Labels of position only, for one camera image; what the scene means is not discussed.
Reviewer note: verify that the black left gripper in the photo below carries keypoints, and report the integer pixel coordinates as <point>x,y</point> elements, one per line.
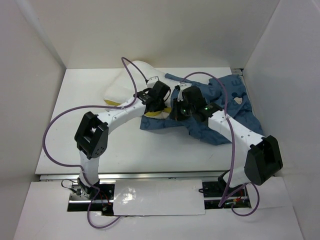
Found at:
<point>160,107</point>

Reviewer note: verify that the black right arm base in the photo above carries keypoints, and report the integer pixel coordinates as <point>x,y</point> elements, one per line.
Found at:
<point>212,192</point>

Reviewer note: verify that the white pillow yellow trim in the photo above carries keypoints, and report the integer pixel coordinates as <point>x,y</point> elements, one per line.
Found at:
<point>120,89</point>

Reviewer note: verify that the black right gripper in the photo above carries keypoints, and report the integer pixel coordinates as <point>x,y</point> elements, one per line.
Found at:
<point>176,103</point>

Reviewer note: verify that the white cover plate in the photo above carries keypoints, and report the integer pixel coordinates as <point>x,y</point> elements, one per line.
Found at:
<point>158,198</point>

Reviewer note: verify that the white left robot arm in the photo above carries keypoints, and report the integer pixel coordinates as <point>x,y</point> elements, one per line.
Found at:
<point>92,134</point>

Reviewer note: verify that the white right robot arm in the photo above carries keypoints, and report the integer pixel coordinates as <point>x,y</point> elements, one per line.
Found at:
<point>255,157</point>

